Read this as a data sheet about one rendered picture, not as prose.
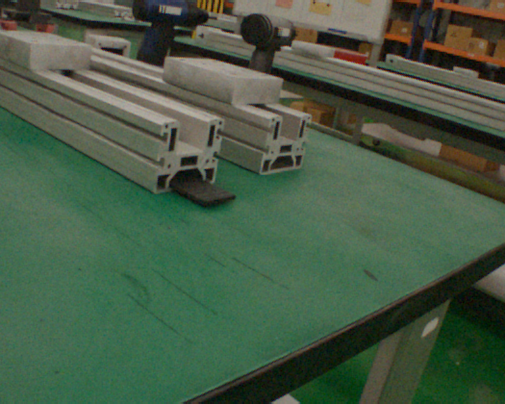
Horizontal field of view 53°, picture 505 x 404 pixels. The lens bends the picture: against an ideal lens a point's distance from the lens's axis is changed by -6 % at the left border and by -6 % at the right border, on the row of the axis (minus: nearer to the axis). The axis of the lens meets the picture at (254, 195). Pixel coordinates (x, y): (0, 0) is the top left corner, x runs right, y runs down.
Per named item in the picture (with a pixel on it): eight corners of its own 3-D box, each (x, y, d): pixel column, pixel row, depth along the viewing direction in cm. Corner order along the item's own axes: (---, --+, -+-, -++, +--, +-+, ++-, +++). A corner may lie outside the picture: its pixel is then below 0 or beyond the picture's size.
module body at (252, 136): (12, 68, 121) (14, 34, 118) (49, 69, 129) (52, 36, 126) (259, 175, 75) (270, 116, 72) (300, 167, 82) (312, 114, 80)
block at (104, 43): (75, 69, 134) (79, 33, 131) (116, 72, 140) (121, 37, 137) (81, 76, 126) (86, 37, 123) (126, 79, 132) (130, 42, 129)
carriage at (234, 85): (159, 97, 86) (164, 56, 84) (207, 96, 94) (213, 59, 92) (228, 122, 77) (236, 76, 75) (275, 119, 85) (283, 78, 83)
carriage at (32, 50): (-13, 68, 86) (-12, 29, 84) (43, 68, 94) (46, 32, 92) (27, 87, 77) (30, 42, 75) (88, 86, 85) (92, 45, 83)
